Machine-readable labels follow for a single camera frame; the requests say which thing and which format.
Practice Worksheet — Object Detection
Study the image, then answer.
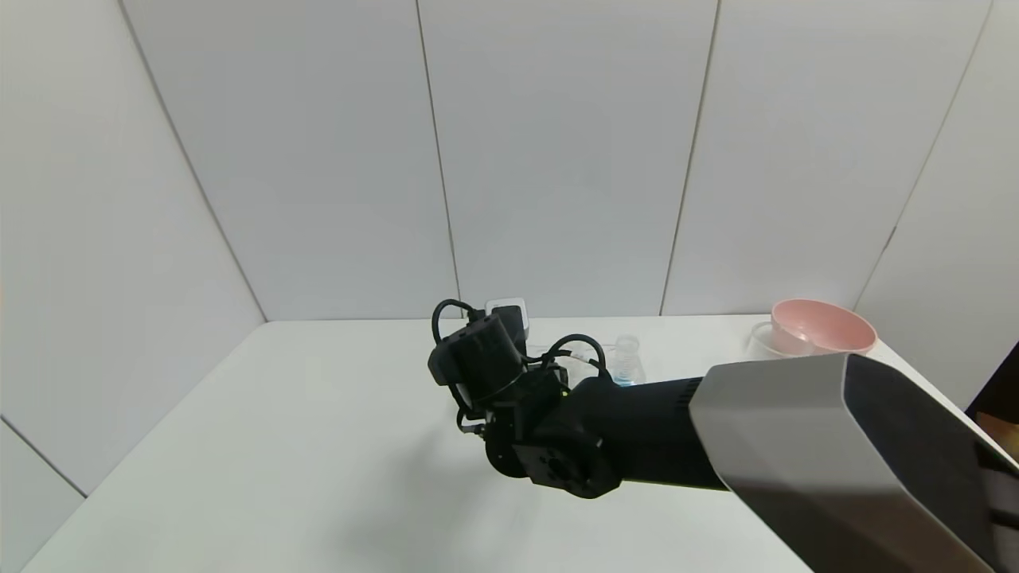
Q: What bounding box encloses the black camera cable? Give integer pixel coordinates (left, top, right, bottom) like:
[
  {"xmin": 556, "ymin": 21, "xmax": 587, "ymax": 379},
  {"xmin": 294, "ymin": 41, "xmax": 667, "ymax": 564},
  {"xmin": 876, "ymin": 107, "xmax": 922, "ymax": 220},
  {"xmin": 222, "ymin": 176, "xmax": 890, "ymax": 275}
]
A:
[{"xmin": 432, "ymin": 299, "xmax": 488, "ymax": 351}]

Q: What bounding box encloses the clear acrylic test tube rack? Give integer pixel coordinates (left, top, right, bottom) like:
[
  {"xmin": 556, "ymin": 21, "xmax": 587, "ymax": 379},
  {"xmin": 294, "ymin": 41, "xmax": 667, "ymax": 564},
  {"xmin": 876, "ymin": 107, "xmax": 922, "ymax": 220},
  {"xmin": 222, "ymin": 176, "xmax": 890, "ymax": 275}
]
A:
[{"xmin": 529, "ymin": 344, "xmax": 647, "ymax": 391}]

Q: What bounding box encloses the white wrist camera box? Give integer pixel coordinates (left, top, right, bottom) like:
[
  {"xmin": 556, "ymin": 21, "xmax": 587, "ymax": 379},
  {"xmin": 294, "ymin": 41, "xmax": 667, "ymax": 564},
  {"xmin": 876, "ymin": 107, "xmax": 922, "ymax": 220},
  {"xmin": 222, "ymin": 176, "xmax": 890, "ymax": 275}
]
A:
[{"xmin": 486, "ymin": 298, "xmax": 530, "ymax": 339}]

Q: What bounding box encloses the pink bowl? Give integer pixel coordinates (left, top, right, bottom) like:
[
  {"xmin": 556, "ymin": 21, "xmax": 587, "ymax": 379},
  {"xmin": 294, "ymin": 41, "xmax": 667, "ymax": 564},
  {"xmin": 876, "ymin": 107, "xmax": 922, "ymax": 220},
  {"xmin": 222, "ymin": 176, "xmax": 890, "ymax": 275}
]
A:
[{"xmin": 771, "ymin": 299, "xmax": 878, "ymax": 357}]

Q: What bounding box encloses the test tube with blue pigment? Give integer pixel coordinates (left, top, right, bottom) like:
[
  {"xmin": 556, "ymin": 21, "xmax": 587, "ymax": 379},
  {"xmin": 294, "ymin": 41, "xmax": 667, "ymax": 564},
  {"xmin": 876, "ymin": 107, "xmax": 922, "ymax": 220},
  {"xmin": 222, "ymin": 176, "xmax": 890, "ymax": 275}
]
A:
[{"xmin": 615, "ymin": 336, "xmax": 642, "ymax": 388}]

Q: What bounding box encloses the clear plastic measuring beaker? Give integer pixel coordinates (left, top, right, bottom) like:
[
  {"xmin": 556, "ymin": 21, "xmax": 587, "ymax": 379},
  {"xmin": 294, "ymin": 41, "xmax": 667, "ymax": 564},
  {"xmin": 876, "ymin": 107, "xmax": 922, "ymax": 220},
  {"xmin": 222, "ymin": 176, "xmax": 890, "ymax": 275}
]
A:
[{"xmin": 744, "ymin": 322, "xmax": 787, "ymax": 364}]

